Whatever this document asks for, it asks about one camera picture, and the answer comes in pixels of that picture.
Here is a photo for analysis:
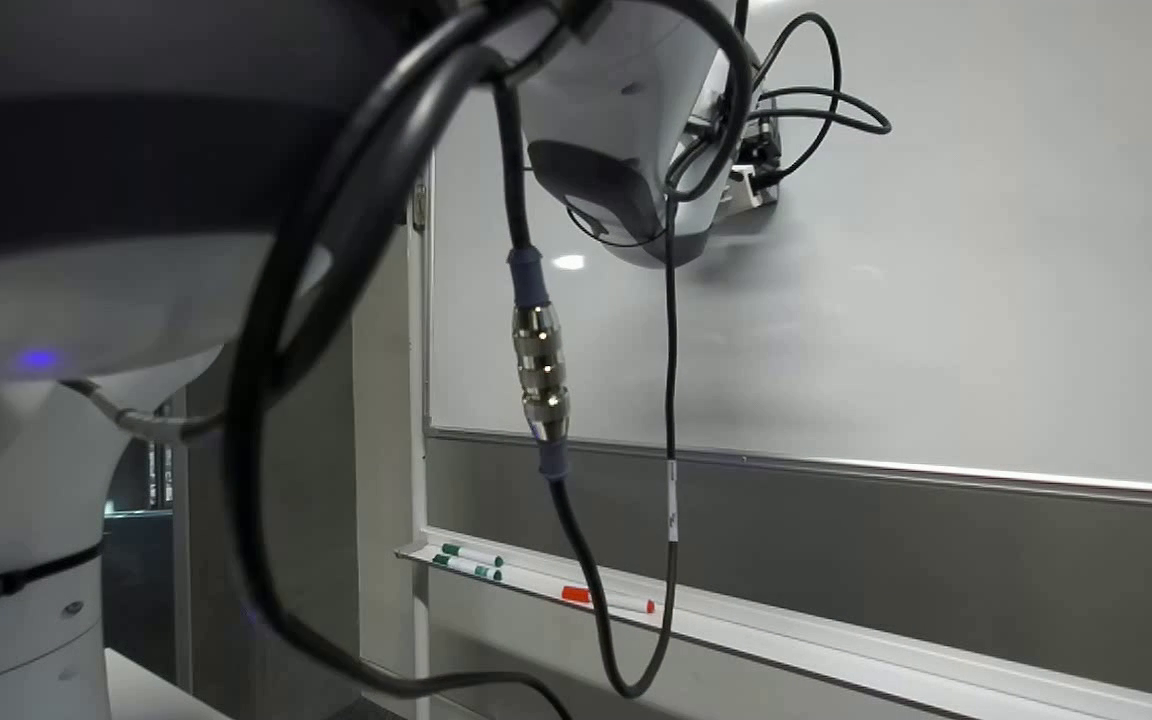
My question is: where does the red capped marker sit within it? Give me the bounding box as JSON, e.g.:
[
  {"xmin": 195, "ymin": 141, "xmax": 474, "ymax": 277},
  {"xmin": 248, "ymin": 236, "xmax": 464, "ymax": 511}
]
[{"xmin": 555, "ymin": 581, "xmax": 663, "ymax": 618}]

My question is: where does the green capped marker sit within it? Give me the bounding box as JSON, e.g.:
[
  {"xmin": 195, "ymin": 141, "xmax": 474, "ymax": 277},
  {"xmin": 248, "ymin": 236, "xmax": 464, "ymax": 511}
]
[
  {"xmin": 434, "ymin": 537, "xmax": 506, "ymax": 571},
  {"xmin": 428, "ymin": 548, "xmax": 506, "ymax": 588}
]

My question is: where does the white marker tray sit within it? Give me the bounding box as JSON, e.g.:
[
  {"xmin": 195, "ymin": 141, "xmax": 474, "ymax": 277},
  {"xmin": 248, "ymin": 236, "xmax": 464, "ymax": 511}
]
[{"xmin": 392, "ymin": 522, "xmax": 1152, "ymax": 720}]

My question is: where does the black cable with grey sleeve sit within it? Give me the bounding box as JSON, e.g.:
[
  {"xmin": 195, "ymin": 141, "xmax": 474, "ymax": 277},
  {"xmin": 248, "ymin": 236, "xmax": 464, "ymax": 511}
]
[{"xmin": 56, "ymin": 374, "xmax": 231, "ymax": 446}]

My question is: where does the thick black cable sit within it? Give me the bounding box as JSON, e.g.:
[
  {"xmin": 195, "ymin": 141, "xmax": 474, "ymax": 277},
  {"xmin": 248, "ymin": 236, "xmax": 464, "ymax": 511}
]
[{"xmin": 220, "ymin": 0, "xmax": 584, "ymax": 720}]

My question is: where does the white table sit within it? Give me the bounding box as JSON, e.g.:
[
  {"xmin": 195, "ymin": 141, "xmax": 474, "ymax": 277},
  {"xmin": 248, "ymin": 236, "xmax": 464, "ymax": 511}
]
[{"xmin": 101, "ymin": 648, "xmax": 237, "ymax": 720}]

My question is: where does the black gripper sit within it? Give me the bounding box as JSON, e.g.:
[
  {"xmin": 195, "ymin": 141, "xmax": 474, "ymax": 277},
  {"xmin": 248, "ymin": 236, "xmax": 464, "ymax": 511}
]
[{"xmin": 745, "ymin": 112, "xmax": 785, "ymax": 192}]

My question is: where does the thin black looped cable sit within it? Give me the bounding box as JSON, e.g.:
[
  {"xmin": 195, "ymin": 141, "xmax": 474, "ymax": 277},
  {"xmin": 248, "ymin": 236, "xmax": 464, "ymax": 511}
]
[{"xmin": 681, "ymin": 6, "xmax": 896, "ymax": 192}]

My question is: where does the large whiteboard panel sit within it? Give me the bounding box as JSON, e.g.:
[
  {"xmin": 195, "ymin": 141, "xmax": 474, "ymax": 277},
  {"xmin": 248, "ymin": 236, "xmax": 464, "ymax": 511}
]
[{"xmin": 418, "ymin": 0, "xmax": 1152, "ymax": 511}]

